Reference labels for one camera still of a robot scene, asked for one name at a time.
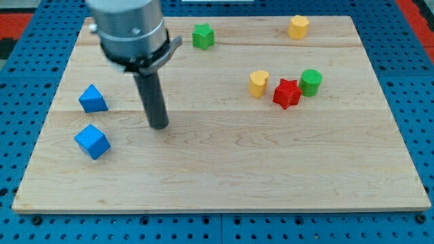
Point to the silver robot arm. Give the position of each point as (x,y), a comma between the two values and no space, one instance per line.
(133,34)

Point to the wooden board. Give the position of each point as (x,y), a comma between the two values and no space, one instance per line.
(225,151)

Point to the yellow heart block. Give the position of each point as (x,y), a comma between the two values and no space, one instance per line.
(258,83)

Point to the red star block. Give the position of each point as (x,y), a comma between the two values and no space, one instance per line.
(287,93)

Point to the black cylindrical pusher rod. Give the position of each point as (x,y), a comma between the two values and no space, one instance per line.
(150,91)

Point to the green star block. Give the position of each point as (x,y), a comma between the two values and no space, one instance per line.
(203,36)

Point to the green cylinder block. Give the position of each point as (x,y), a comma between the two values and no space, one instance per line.
(310,82)

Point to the blue cube block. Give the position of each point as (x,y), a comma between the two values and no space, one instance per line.
(92,142)

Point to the yellow hexagon block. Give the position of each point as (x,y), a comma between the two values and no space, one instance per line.
(298,27)

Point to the blue triangle block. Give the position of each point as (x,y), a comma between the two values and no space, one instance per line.
(92,100)

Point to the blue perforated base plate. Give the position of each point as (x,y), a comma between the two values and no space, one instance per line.
(39,37)

